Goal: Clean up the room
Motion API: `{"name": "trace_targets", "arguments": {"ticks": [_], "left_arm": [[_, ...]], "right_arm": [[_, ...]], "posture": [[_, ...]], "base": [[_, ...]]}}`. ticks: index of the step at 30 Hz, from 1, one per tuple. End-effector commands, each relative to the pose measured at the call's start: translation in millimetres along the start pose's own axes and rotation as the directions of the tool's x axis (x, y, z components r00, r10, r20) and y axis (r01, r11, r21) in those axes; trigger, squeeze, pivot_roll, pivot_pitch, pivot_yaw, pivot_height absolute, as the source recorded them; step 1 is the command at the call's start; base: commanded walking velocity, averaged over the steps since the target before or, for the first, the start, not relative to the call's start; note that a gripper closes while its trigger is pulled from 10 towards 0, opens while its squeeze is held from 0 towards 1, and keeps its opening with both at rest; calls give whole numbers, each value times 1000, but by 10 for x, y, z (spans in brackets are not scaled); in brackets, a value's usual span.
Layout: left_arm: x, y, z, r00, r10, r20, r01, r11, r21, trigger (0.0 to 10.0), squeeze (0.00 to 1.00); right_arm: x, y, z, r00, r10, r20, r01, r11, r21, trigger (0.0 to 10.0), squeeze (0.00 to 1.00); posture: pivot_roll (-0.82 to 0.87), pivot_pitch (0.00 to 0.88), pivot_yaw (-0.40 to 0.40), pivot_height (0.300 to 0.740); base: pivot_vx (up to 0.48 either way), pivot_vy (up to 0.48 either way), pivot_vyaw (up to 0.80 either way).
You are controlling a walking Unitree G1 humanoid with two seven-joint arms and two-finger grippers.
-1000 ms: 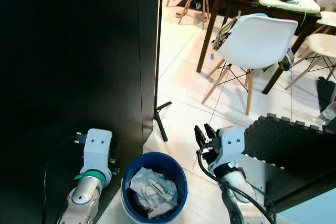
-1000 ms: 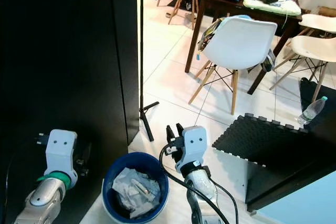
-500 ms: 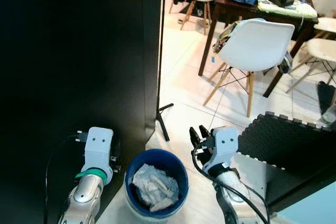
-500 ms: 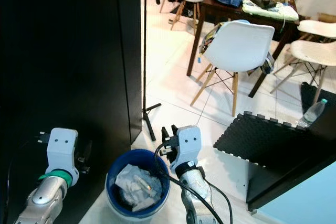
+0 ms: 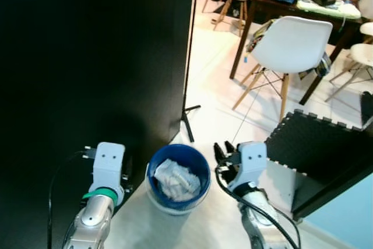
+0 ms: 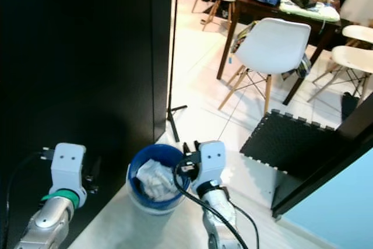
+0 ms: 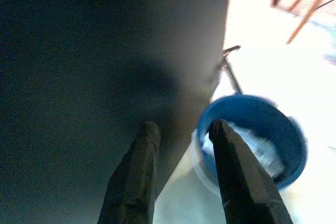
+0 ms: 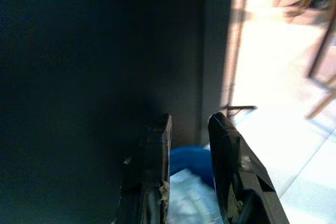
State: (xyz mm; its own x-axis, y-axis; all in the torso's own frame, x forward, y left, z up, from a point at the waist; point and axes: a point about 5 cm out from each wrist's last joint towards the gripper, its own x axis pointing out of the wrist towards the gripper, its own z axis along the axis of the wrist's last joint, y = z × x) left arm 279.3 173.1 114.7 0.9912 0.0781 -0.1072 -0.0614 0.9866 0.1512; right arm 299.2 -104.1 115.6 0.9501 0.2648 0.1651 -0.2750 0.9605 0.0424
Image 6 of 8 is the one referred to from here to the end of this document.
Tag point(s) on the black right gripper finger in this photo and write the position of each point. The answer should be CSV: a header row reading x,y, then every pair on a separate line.
x,y
198,146
187,150

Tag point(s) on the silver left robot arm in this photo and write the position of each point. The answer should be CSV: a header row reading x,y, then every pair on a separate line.
x,y
49,223

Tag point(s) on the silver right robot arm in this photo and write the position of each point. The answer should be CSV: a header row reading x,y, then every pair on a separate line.
x,y
218,214

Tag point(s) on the blue round waste bin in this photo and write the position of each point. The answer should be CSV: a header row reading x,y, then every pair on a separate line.
x,y
154,151

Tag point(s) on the black tripod stand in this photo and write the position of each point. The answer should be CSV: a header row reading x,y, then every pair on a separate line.
x,y
171,109

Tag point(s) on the black foam puzzle mat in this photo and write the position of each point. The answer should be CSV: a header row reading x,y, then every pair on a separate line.
x,y
291,141

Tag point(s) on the black wardrobe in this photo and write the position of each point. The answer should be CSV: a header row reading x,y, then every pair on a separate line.
x,y
81,56

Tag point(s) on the dark wooden dining table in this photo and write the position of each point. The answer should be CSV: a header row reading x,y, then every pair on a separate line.
x,y
259,7

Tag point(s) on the black floor bag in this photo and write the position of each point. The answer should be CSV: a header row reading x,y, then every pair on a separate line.
x,y
349,106

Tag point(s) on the green and white cloth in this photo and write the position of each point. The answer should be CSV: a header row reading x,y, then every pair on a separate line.
x,y
309,10

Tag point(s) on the light grey right wrist camera mount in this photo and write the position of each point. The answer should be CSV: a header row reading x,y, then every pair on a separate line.
x,y
211,158

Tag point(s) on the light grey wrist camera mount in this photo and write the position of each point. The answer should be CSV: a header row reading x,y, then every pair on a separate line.
x,y
211,158
68,164

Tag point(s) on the light grey left wrist camera mount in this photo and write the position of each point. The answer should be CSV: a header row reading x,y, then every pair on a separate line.
x,y
68,164

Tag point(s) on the black door frame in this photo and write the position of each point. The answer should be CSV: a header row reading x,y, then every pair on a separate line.
x,y
326,173

